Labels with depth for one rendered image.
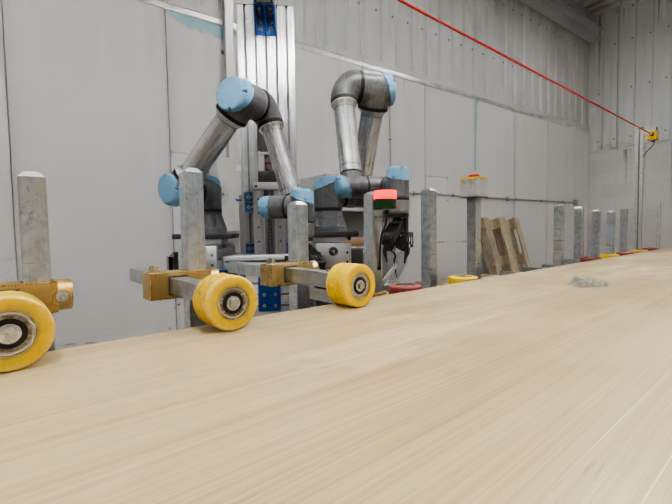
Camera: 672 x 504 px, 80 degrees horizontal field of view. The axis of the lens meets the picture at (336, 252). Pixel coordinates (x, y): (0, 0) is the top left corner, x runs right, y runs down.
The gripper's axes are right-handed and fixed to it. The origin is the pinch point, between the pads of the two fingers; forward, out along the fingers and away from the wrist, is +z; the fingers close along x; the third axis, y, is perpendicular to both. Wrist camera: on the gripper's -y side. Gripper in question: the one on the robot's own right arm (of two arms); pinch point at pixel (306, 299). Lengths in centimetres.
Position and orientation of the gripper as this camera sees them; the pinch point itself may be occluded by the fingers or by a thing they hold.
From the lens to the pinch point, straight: 131.4
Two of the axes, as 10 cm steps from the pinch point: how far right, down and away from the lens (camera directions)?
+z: 0.0, 10.0, 0.7
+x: -7.6, 0.5, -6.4
